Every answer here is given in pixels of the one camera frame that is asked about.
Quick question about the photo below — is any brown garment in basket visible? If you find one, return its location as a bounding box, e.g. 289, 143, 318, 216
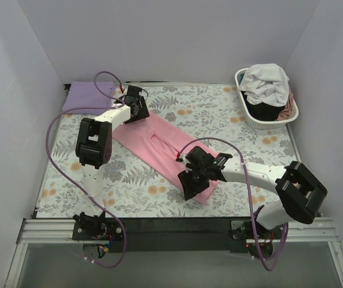
277, 90, 294, 121

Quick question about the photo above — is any white laundry basket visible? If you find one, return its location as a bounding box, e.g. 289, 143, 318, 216
234, 68, 299, 130

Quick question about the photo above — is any pink t shirt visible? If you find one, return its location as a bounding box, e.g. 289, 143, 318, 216
111, 113, 220, 205

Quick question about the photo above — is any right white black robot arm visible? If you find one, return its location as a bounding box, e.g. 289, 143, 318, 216
176, 146, 327, 238

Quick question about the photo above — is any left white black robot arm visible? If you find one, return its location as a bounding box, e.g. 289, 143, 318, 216
75, 85, 196, 216

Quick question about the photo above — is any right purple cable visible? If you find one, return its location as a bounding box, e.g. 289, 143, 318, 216
175, 137, 289, 272

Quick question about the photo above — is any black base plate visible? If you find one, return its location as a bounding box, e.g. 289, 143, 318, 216
71, 216, 288, 254

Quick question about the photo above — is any floral table cloth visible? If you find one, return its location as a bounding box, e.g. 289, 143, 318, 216
34, 85, 297, 218

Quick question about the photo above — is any white t shirt in basket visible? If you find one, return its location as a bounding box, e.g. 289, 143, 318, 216
239, 64, 290, 107

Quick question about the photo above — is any black garment in basket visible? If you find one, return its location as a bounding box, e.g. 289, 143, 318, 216
241, 91, 285, 121

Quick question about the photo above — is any purple cable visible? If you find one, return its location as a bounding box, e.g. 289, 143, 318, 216
175, 137, 289, 272
45, 71, 127, 269

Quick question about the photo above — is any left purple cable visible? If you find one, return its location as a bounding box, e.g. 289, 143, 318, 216
45, 71, 127, 269

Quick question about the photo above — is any folded purple t shirt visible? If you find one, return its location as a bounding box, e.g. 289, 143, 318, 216
62, 82, 112, 115

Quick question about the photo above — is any aluminium frame rail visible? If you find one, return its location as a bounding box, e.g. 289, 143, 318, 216
5, 218, 343, 287

